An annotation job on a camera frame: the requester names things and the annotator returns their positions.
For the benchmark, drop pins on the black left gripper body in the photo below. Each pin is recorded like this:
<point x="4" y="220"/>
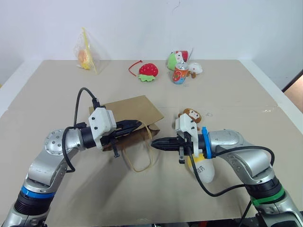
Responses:
<point x="111" y="138"/>

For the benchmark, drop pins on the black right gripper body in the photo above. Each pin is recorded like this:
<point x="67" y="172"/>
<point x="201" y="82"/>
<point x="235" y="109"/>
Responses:
<point x="185" y="144"/>

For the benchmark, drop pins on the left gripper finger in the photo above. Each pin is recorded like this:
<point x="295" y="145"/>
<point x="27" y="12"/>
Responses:
<point x="129" y="130"/>
<point x="132" y="123"/>

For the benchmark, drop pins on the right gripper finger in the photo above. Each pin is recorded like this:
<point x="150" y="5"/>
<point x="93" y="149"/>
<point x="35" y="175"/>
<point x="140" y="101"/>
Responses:
<point x="165" y="141"/>
<point x="166" y="147"/>

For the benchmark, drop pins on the brown paper bag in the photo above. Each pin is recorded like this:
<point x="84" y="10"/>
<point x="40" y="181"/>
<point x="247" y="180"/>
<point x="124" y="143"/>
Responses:
<point x="132" y="111"/>

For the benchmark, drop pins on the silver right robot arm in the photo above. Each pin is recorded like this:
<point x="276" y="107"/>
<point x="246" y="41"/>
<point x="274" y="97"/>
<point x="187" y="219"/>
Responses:
<point x="251" y="160"/>

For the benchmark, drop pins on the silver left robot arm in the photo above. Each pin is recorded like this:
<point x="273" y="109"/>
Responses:
<point x="45" y="163"/>

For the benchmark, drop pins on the brown monkey plush toy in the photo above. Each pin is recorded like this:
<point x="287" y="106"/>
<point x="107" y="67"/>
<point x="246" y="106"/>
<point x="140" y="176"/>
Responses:
<point x="193" y="114"/>

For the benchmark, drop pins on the white and yellow plush toy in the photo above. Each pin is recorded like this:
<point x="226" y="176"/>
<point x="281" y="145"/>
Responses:
<point x="206" y="173"/>

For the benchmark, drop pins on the red strawberry plush toy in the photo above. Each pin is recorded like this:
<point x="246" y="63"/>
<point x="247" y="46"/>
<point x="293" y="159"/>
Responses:
<point x="148" y="69"/>

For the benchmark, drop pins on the colourful drink can plush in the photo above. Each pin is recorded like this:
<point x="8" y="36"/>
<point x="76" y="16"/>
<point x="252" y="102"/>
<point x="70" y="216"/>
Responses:
<point x="180" y="76"/>

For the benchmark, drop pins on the green red white plush toy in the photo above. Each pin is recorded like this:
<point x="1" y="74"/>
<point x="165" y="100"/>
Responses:
<point x="172" y="60"/>

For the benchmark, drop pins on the white round plush toy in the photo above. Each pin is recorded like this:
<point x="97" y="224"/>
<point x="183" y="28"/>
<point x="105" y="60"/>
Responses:
<point x="196" y="67"/>

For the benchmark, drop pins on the orange yellow plush toy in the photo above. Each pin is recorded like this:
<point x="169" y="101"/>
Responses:
<point x="83" y="57"/>

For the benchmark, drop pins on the clear plastic bag yellow edge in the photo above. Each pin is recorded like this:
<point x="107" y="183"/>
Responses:
<point x="85" y="45"/>

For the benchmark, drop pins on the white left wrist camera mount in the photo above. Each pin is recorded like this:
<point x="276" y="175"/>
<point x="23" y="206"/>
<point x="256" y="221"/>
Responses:
<point x="100" y="120"/>

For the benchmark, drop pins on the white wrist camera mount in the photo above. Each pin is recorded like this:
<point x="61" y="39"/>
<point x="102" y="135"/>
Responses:
<point x="185" y="123"/>
<point x="100" y="120"/>

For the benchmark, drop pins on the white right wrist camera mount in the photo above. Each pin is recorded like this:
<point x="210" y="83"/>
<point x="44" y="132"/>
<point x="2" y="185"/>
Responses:
<point x="185" y="123"/>

